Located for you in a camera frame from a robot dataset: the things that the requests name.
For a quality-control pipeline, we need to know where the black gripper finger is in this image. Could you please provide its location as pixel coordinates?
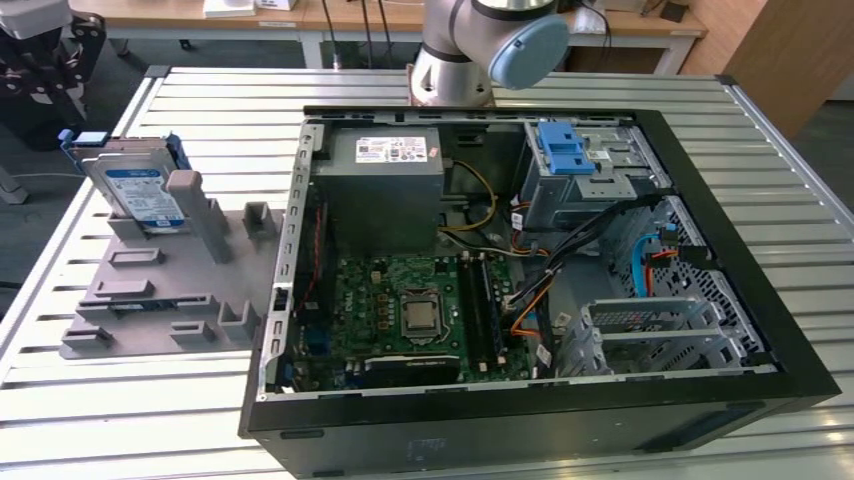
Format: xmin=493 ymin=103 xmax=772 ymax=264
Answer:
xmin=66 ymin=13 xmax=110 ymax=86

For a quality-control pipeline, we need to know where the hard disk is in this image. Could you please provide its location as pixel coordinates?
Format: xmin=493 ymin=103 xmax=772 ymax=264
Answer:
xmin=58 ymin=129 xmax=194 ymax=236

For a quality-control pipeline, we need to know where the metal disk bay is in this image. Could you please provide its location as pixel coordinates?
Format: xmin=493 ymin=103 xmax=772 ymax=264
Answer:
xmin=558 ymin=297 xmax=766 ymax=380

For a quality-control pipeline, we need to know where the black bin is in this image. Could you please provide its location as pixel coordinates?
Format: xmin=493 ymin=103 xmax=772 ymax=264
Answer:
xmin=0 ymin=99 xmax=89 ymax=154

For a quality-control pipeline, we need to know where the wooden desk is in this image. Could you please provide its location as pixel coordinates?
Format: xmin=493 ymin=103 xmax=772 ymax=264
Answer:
xmin=66 ymin=0 xmax=709 ymax=76

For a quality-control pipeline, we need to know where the grey parts rack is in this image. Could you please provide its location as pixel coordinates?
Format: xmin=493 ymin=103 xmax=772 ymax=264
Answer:
xmin=58 ymin=169 xmax=287 ymax=360

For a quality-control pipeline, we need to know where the RAM stick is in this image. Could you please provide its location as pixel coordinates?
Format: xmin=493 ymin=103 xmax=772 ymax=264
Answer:
xmin=106 ymin=299 xmax=177 ymax=314
xmin=478 ymin=257 xmax=508 ymax=369

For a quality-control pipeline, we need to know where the grey power supply unit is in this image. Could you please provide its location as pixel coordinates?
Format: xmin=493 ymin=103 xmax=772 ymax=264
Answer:
xmin=311 ymin=125 xmax=448 ymax=257

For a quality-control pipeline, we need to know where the green motherboard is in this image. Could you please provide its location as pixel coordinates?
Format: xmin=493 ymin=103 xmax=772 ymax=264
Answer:
xmin=293 ymin=252 xmax=540 ymax=392

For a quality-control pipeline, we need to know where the CPU socket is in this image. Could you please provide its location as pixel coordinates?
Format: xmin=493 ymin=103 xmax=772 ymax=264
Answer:
xmin=397 ymin=287 xmax=450 ymax=349

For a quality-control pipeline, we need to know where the blue plastic drive latch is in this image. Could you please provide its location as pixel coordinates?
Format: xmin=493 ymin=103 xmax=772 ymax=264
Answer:
xmin=536 ymin=122 xmax=601 ymax=176

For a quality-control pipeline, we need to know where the silver CPU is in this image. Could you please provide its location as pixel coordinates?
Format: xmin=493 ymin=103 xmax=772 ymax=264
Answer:
xmin=402 ymin=302 xmax=444 ymax=335

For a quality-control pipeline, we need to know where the metal optical drive cage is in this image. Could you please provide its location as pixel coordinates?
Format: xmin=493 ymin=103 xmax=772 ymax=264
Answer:
xmin=520 ymin=119 xmax=672 ymax=236

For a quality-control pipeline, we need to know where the black graphics card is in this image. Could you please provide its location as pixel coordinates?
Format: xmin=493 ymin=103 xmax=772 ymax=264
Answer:
xmin=359 ymin=352 xmax=464 ymax=389

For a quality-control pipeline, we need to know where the black PC case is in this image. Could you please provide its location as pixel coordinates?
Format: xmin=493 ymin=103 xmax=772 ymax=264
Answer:
xmin=238 ymin=103 xmax=842 ymax=479

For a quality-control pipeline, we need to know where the brown wooden cabinet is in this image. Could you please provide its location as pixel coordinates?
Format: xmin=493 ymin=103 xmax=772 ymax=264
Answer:
xmin=680 ymin=0 xmax=854 ymax=144

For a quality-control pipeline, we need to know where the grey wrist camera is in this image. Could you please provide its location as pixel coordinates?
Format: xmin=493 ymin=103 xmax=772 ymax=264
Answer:
xmin=0 ymin=0 xmax=74 ymax=40

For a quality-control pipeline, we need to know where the yellow wire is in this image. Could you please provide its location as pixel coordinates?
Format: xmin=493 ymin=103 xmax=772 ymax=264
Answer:
xmin=440 ymin=159 xmax=500 ymax=234

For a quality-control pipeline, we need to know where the black cable bundle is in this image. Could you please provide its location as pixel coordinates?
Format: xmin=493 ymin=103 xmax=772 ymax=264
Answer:
xmin=533 ymin=194 xmax=669 ymax=381

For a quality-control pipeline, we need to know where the orange wire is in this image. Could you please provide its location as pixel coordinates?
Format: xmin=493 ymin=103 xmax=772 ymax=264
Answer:
xmin=510 ymin=287 xmax=553 ymax=344

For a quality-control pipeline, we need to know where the blue data wire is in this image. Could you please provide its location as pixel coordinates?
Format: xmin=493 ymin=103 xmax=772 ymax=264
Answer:
xmin=630 ymin=227 xmax=681 ymax=301

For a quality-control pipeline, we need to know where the coloured power wire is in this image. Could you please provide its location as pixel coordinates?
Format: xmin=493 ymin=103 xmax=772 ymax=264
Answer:
xmin=650 ymin=247 xmax=713 ymax=271

